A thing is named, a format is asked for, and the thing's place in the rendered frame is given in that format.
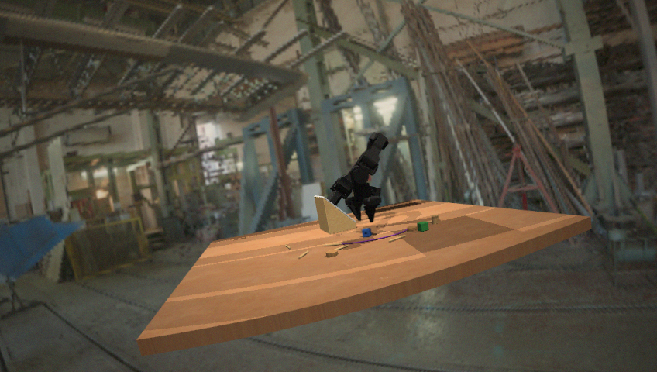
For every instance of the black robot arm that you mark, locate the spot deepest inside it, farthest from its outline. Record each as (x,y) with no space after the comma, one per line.
(359,174)

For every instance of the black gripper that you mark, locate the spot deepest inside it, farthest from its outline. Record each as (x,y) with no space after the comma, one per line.
(361,197)

